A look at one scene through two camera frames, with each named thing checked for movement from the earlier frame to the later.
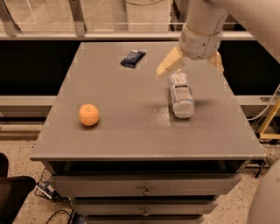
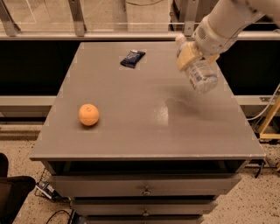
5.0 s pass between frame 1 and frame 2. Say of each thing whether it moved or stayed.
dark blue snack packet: stayed
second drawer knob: stayed
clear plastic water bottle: moved
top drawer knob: stayed
